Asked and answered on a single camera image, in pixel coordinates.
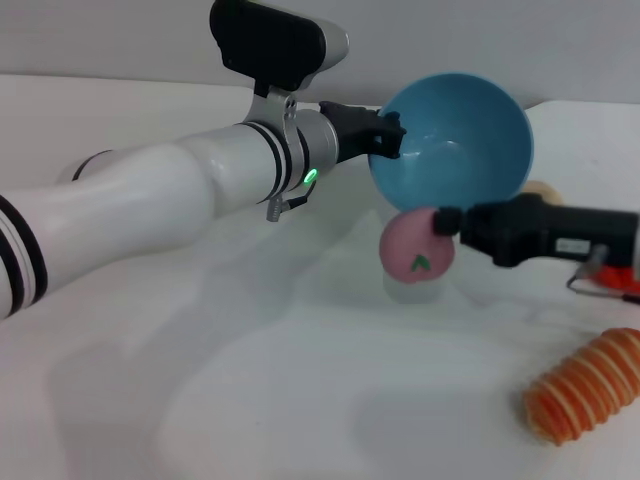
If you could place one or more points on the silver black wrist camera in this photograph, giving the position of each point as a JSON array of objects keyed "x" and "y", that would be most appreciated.
[{"x": 275, "y": 40}]

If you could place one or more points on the blue bowl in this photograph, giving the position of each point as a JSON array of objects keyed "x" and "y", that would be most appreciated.
[{"x": 465, "y": 145}]

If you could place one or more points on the beige toy potato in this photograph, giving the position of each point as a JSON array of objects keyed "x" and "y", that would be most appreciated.
[{"x": 542, "y": 192}]

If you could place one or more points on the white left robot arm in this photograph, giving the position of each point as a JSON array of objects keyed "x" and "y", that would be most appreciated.
[{"x": 150, "y": 195}]

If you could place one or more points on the pink toy peach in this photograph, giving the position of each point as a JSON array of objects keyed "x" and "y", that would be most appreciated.
[{"x": 410, "y": 250}]

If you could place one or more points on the orange striped toy shrimp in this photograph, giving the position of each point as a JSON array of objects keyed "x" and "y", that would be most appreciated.
[{"x": 580, "y": 390}]

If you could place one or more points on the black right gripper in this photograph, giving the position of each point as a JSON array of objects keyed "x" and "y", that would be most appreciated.
[{"x": 530, "y": 230}]

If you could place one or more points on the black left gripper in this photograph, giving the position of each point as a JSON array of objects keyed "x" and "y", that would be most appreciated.
[{"x": 355, "y": 130}]

